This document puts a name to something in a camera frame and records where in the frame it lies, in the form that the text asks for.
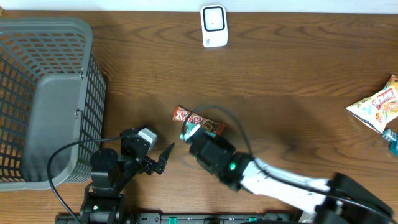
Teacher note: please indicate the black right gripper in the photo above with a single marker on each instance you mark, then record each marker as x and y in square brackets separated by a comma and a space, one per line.
[221, 142]

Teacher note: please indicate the grey plastic basket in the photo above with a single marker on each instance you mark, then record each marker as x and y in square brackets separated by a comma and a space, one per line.
[52, 102]

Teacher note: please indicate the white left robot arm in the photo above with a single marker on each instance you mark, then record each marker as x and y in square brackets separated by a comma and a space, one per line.
[112, 171]

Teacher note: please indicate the teal wet wipes pack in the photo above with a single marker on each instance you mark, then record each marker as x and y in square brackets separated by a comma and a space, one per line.
[182, 136]

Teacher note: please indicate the blue mouthwash bottle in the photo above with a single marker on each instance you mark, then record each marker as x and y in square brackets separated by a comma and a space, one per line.
[391, 137]

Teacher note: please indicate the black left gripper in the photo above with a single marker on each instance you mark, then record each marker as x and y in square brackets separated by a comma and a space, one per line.
[150, 165]

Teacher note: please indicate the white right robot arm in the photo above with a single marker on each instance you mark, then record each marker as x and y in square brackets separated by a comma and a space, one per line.
[337, 200]

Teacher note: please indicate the orange Top chocolate bar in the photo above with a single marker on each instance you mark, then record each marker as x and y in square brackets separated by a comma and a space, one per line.
[181, 114]

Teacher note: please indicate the white barcode scanner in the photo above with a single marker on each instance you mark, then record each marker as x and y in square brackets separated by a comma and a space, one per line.
[214, 26]

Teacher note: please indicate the yellow wiper bag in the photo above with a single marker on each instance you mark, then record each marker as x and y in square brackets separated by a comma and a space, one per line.
[379, 109]

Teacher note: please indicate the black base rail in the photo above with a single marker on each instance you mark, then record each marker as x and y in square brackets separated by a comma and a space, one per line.
[157, 218]

